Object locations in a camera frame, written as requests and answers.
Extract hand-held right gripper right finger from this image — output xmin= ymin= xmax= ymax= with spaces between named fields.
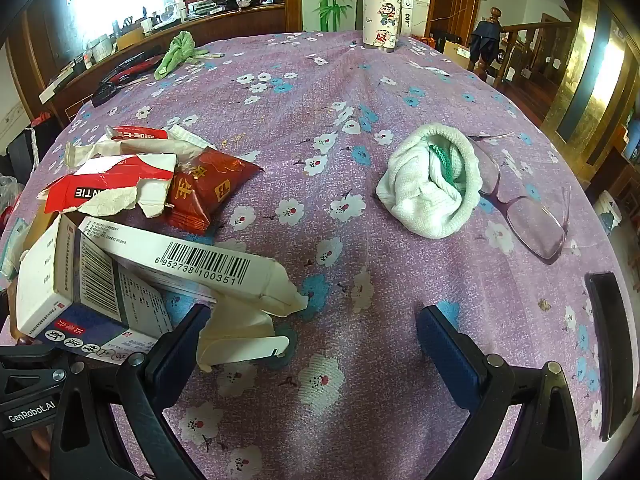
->
xmin=416 ymin=304 xmax=585 ymax=480

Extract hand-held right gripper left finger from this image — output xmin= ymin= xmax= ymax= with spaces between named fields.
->
xmin=47 ymin=304 xmax=213 ymax=480

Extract white barcode medicine box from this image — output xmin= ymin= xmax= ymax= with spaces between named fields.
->
xmin=77 ymin=215 xmax=310 ymax=318

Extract blue white medicine box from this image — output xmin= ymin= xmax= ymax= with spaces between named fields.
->
xmin=15 ymin=212 xmax=176 ymax=361

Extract small plastic wad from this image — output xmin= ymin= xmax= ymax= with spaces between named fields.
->
xmin=375 ymin=124 xmax=483 ymax=239

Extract red snack packet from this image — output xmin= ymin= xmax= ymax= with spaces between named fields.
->
xmin=165 ymin=147 xmax=266 ymax=233

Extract torn red white carton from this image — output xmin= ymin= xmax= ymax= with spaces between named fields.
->
xmin=37 ymin=152 xmax=178 ymax=218

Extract black smartphone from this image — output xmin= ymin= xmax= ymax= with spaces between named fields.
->
xmin=584 ymin=271 xmax=635 ymax=442

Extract white plastic bag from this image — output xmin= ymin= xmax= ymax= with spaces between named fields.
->
xmin=0 ymin=174 xmax=25 ymax=213

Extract purple floral tablecloth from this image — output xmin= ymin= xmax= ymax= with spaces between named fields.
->
xmin=0 ymin=30 xmax=631 ymax=480

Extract black shopping bag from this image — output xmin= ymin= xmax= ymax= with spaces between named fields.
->
xmin=7 ymin=122 xmax=56 ymax=181

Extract red pouch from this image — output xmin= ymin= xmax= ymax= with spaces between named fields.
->
xmin=112 ymin=60 xmax=163 ymax=86

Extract black toy pistol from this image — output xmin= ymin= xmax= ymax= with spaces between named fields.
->
xmin=102 ymin=50 xmax=163 ymax=78

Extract green cloth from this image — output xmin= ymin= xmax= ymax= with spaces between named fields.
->
xmin=153 ymin=31 xmax=198 ymax=81

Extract cardboard box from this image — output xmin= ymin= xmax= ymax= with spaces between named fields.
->
xmin=442 ymin=41 xmax=472 ymax=68

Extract dark blue jacket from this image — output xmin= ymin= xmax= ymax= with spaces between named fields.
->
xmin=470 ymin=19 xmax=502 ymax=63

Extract wooden stair railing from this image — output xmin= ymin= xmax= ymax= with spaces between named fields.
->
xmin=472 ymin=7 xmax=576 ymax=111

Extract gold framed panel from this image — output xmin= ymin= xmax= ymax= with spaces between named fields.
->
xmin=542 ymin=0 xmax=640 ymax=161

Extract wooden partition cabinet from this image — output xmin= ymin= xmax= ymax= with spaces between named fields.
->
xmin=40 ymin=2 xmax=301 ymax=121

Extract pile of counter clutter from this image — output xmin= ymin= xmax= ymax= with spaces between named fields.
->
xmin=39 ymin=0 xmax=286 ymax=101

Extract white cartoon print cup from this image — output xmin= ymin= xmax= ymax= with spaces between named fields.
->
xmin=361 ymin=0 xmax=407 ymax=52

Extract wooden door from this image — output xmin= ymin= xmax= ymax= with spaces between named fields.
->
xmin=427 ymin=0 xmax=485 ymax=41

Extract purple frame eyeglasses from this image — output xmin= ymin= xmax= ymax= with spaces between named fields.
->
xmin=465 ymin=132 xmax=572 ymax=265

